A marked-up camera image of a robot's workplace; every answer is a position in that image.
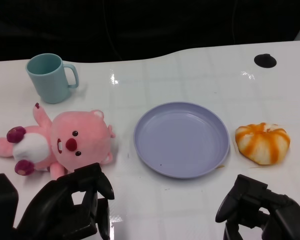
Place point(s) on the purple plastic plate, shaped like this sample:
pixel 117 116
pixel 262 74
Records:
pixel 180 140

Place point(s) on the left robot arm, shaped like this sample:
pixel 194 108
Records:
pixel 1 200

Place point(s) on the teal plastic mug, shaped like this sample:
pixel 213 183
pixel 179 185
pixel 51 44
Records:
pixel 51 85

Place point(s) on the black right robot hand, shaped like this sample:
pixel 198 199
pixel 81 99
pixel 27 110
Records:
pixel 280 215

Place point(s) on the orange striped white bun toy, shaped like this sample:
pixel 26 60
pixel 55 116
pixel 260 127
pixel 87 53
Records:
pixel 262 145

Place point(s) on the pink plush beaver doll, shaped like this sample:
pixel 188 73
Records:
pixel 65 135

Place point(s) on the black round table grommet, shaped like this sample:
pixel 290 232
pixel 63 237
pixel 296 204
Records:
pixel 265 61

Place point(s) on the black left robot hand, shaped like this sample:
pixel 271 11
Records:
pixel 55 207

